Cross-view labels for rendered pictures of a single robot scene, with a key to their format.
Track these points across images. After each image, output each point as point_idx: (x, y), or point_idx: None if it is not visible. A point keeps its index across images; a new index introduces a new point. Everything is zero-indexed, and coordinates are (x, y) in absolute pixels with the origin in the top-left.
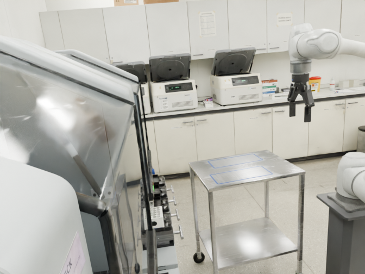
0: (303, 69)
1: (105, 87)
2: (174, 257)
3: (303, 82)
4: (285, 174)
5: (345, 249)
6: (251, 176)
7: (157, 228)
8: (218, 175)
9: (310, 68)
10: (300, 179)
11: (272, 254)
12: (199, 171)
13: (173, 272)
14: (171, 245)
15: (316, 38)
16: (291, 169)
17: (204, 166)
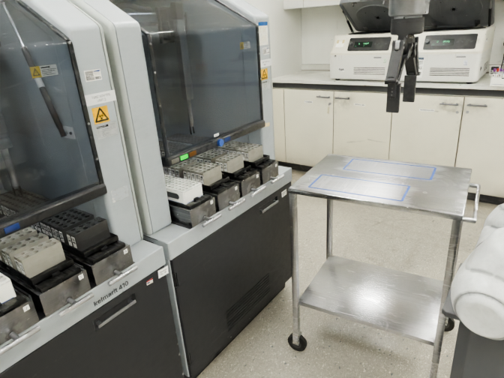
0: (397, 9)
1: (52, 19)
2: (173, 238)
3: (400, 36)
4: (420, 208)
5: (455, 369)
6: (366, 193)
7: (179, 202)
8: (328, 178)
9: (418, 7)
10: (451, 228)
11: (385, 327)
12: (318, 166)
13: (153, 247)
14: (187, 227)
15: None
16: (444, 206)
17: (336, 163)
